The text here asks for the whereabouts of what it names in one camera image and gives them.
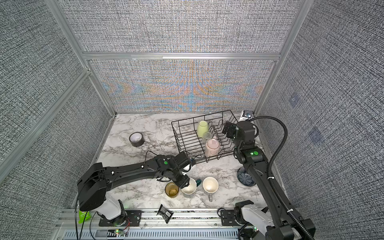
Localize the dark blue coaster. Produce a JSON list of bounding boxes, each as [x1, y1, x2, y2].
[[237, 167, 256, 187]]

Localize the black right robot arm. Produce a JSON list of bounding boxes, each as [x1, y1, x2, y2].
[[223, 118, 316, 240]]

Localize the pink ceramic mug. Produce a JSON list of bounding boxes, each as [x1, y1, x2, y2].
[[205, 139, 221, 158]]

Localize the aluminium front rail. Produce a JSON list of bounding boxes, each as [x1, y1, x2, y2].
[[50, 209, 256, 240]]

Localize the small black packet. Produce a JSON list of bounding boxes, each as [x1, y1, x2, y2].
[[157, 204, 174, 224]]

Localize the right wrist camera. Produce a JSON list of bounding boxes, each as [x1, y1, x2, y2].
[[239, 110, 254, 121]]

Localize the teal mug white inside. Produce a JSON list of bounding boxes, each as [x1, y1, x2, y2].
[[181, 178, 202, 198]]

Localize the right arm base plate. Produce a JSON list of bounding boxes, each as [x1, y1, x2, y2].
[[218, 209, 246, 227]]

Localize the cream mug grey handle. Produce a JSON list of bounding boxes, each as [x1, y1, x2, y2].
[[203, 177, 219, 202]]

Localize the black wire dish rack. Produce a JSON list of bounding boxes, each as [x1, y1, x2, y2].
[[170, 109, 254, 165]]

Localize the light green ceramic mug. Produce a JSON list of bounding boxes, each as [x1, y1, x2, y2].
[[197, 121, 209, 138]]

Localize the clear glass cup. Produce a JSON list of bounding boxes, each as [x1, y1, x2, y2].
[[202, 132, 213, 144]]

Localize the amber glass cup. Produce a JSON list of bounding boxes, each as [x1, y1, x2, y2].
[[165, 182, 179, 198]]

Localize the black tape roll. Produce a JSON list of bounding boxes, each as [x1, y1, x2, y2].
[[129, 132, 145, 147]]

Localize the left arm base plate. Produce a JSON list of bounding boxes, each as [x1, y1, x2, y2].
[[99, 210, 143, 227]]

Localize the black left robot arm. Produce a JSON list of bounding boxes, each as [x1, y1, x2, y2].
[[77, 152, 196, 225]]

